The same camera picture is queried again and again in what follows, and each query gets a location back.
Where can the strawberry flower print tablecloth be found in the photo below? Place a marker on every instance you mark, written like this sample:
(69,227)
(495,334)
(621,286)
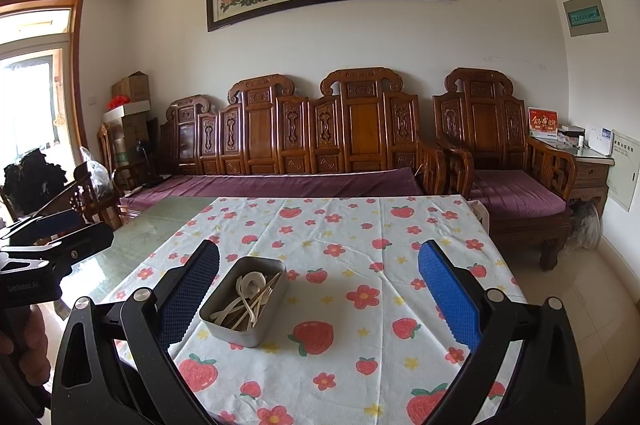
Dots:
(350,230)

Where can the carved wooden armchair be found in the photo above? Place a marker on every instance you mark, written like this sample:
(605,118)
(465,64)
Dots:
(482,120)

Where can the wooden side table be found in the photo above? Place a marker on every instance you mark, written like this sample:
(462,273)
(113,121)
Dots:
(590,175)

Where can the white wall panel cover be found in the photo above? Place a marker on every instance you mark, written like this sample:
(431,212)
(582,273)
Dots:
(622,180)

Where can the clear plastic bag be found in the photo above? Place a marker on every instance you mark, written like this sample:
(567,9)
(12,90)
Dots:
(95,172)

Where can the flat white box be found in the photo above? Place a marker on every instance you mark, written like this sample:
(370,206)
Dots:
(127,111)

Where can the beige plastic spoon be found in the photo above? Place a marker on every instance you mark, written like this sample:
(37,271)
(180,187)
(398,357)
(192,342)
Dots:
(220,316)

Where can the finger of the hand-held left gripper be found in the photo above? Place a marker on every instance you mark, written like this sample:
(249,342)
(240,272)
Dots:
(55,222)
(90,237)

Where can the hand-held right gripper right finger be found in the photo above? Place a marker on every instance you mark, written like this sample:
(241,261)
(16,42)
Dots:
(447,300)

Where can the carved wooden sofa bench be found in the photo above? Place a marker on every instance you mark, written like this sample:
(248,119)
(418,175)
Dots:
(362,120)

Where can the long purple seat cushion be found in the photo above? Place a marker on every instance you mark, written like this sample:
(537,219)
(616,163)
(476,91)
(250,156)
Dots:
(275,182)

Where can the wooden door frame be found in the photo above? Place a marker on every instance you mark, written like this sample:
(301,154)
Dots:
(75,70)

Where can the brown cardboard box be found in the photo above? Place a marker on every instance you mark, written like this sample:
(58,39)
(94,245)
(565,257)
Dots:
(131,87)

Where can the rectangular metal tin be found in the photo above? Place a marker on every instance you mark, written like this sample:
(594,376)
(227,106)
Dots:
(245,332)

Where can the person's left hand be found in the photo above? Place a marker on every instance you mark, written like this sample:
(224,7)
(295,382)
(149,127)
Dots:
(30,335)

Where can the grey wall electrical box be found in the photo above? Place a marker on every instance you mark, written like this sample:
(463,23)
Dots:
(586,15)

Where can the wooden dining chair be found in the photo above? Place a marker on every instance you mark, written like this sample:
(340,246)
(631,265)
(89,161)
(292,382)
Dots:
(67,200)
(87,197)

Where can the red artificial flowers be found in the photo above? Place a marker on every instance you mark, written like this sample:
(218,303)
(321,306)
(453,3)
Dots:
(118,102)

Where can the black cloth bundle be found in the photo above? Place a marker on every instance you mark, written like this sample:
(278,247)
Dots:
(32,177)

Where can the grey plastic bag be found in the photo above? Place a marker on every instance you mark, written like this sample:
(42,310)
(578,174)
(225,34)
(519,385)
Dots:
(584,227)

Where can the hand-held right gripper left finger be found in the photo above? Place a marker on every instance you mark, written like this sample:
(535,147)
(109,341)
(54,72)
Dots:
(192,290)

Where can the white plastic fork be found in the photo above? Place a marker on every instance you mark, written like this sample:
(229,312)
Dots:
(262,297)

